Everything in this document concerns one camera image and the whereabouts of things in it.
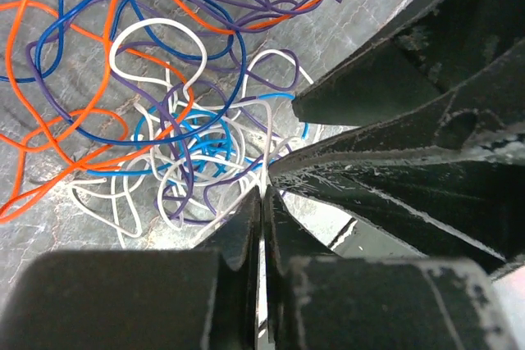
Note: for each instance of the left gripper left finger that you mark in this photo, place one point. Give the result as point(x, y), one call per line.
point(202, 298)

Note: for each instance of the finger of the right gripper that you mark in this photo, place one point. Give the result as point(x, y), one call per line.
point(429, 48)
point(456, 202)

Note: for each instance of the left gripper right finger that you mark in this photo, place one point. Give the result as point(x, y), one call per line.
point(319, 300)

